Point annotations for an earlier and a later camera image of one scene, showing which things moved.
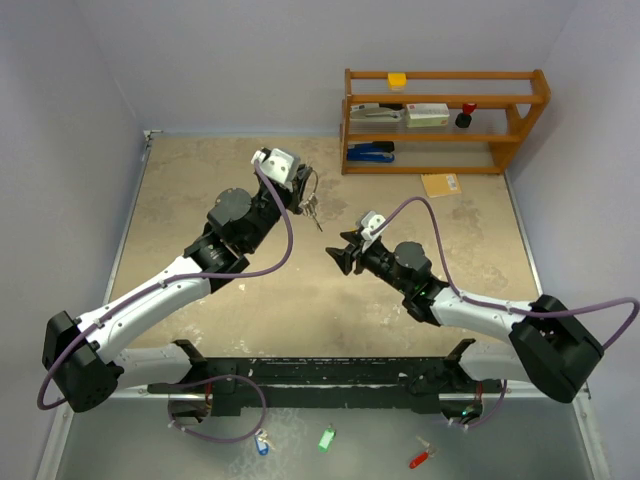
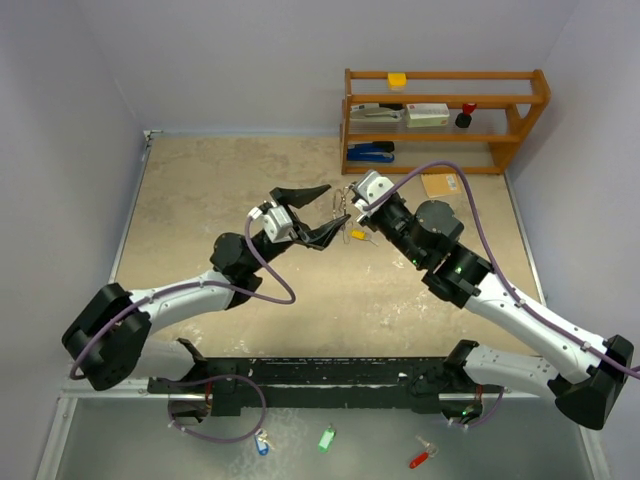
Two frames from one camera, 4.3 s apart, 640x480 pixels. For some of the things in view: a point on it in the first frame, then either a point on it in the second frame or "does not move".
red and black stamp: [463, 120] does not move
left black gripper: [294, 197] → [316, 237]
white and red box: [424, 115] does not move
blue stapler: [376, 151] does not move
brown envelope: [441, 184] does not move
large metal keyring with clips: [310, 204] → [347, 227]
